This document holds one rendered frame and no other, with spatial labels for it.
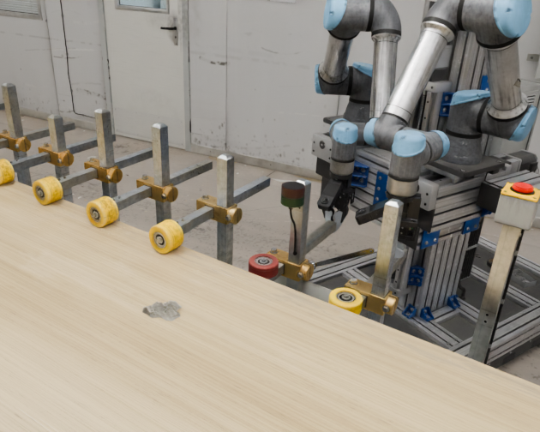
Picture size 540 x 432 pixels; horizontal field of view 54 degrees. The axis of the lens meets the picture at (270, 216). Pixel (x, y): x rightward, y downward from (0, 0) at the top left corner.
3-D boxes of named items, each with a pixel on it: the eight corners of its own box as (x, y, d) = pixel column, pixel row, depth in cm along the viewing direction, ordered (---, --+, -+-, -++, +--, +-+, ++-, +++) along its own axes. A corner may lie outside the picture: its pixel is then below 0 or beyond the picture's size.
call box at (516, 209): (499, 213, 116) (507, 181, 112) (533, 222, 112) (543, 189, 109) (492, 225, 110) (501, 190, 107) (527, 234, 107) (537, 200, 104)
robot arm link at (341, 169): (348, 165, 161) (324, 159, 165) (346, 178, 163) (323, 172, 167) (358, 159, 167) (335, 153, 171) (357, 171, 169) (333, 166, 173)
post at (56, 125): (71, 232, 207) (55, 112, 187) (77, 235, 206) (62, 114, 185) (64, 236, 205) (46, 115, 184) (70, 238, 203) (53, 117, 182)
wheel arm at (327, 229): (327, 230, 176) (327, 218, 174) (335, 232, 174) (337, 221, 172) (253, 288, 142) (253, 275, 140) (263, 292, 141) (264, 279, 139)
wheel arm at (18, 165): (110, 140, 216) (110, 131, 215) (117, 141, 215) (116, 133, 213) (-4, 174, 178) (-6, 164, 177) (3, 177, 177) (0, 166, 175)
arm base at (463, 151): (454, 147, 191) (459, 121, 187) (490, 160, 180) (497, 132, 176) (426, 153, 184) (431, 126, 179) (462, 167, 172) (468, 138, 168)
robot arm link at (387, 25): (401, 2, 176) (392, 149, 178) (369, 0, 176) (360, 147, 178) (411, -11, 164) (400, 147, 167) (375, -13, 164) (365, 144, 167)
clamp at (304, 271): (273, 261, 156) (273, 247, 153) (313, 276, 149) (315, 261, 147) (262, 270, 151) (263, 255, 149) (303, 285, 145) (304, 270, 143)
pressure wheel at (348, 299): (321, 326, 133) (324, 287, 128) (350, 321, 135) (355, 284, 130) (332, 345, 126) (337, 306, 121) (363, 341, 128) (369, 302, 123)
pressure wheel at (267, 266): (258, 284, 149) (259, 249, 144) (282, 293, 145) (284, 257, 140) (242, 297, 143) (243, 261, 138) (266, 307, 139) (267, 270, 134)
